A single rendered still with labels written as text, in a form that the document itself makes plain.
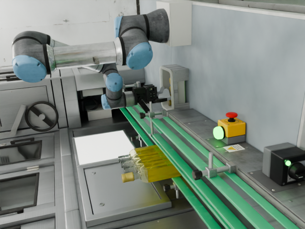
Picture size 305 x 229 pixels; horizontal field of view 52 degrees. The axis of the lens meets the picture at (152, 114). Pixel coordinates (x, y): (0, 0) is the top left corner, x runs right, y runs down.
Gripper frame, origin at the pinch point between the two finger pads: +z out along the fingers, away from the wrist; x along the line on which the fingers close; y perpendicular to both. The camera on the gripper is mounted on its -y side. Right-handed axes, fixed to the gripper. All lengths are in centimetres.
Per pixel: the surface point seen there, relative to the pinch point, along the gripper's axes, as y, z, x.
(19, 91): -1, -80, 73
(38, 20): 46, -72, 345
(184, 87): 6.8, 3.0, -9.9
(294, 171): 1, -1, -90
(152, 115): -3.4, -14.9, -14.2
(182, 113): -2.9, -2.6, -20.5
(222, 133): 0, -3, -58
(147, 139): -21.2, -14.0, 1.8
